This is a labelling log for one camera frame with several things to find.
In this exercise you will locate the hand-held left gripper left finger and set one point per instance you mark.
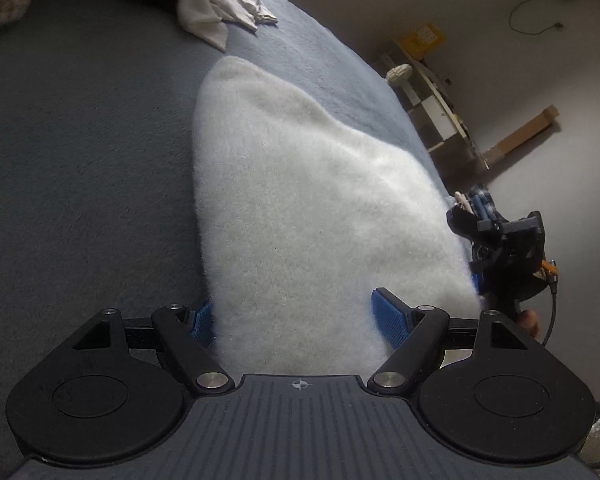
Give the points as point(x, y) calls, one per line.
point(202, 322)

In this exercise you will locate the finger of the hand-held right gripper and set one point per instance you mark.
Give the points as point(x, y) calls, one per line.
point(462, 222)
point(478, 280)

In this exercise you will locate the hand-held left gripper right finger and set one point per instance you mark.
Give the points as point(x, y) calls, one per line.
point(390, 317)

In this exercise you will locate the cream fuzzy sweater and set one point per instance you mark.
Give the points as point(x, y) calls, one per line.
point(305, 210)

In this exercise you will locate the stack of blue clothes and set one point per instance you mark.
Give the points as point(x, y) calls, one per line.
point(482, 200)

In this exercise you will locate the person's right hand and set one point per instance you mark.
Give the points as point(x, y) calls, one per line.
point(528, 321)

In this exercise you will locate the long cardboard box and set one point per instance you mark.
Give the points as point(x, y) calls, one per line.
point(522, 132)

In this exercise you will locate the white wooden desk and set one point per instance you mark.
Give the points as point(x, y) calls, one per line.
point(440, 110)

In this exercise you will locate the yellow box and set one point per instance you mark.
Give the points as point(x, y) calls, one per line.
point(422, 40)

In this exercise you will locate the white shirt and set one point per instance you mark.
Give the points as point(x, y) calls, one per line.
point(215, 5)

